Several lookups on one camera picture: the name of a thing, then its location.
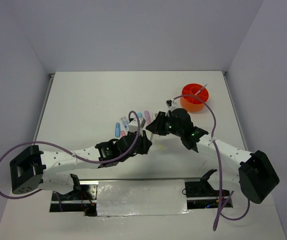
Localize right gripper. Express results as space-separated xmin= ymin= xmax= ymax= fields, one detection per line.
xmin=145 ymin=111 xmax=184 ymax=137

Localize small blue highlighter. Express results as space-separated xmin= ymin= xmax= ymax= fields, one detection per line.
xmin=114 ymin=122 xmax=121 ymax=138

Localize grey pink pen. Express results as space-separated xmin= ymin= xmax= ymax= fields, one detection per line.
xmin=150 ymin=133 xmax=154 ymax=142

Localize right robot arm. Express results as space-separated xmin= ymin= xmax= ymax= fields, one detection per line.
xmin=146 ymin=108 xmax=280 ymax=204

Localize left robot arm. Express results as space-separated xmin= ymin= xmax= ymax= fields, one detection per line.
xmin=9 ymin=132 xmax=152 ymax=200

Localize pink purple highlighter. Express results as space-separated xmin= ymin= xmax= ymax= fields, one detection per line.
xmin=144 ymin=110 xmax=152 ymax=125

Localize light blue highlighter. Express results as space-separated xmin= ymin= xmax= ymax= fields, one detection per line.
xmin=137 ymin=112 xmax=146 ymax=128

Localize orange round divided container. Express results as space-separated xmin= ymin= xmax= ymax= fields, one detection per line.
xmin=179 ymin=83 xmax=209 ymax=113

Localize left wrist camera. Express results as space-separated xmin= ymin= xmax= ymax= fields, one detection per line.
xmin=128 ymin=119 xmax=140 ymax=133

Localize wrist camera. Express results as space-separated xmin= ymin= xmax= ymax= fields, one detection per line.
xmin=128 ymin=119 xmax=140 ymax=133
xmin=165 ymin=99 xmax=181 ymax=117

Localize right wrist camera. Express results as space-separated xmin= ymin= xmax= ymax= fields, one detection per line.
xmin=165 ymin=99 xmax=181 ymax=117

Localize reflective silver base plate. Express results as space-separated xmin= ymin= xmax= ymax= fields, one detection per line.
xmin=96 ymin=179 xmax=189 ymax=217

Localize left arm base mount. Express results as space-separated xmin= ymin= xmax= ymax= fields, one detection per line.
xmin=49 ymin=180 xmax=99 ymax=217

